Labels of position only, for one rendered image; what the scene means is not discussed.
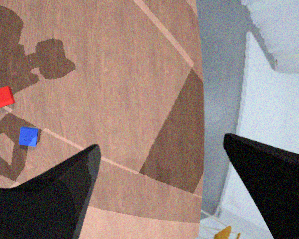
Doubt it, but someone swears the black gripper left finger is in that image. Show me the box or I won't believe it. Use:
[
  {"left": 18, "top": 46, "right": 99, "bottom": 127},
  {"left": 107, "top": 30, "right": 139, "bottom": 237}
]
[{"left": 0, "top": 144, "right": 101, "bottom": 239}]

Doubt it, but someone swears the red block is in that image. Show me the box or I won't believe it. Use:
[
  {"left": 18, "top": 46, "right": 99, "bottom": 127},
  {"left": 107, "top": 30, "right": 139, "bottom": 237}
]
[{"left": 0, "top": 85, "right": 15, "bottom": 108}]

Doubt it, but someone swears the blue block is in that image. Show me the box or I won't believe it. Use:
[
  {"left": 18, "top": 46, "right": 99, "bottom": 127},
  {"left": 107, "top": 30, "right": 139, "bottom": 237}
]
[{"left": 19, "top": 127, "right": 38, "bottom": 146}]

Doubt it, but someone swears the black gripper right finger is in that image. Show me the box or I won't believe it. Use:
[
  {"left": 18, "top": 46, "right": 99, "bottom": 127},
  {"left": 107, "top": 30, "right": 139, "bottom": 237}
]
[{"left": 224, "top": 134, "right": 299, "bottom": 239}]

